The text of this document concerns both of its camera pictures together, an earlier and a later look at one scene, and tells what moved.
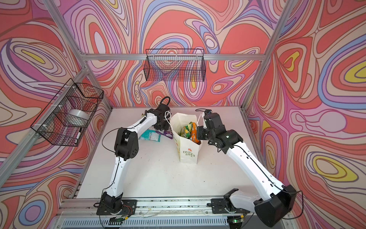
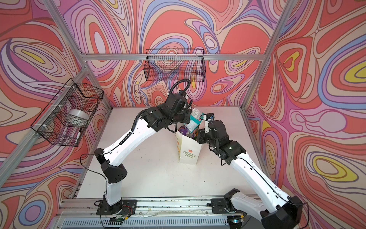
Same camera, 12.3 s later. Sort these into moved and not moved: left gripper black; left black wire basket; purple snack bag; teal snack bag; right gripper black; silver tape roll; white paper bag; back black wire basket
Moved: purple snack bag; teal snack bag; left gripper black
Not moved: white paper bag; left black wire basket; right gripper black; silver tape roll; back black wire basket
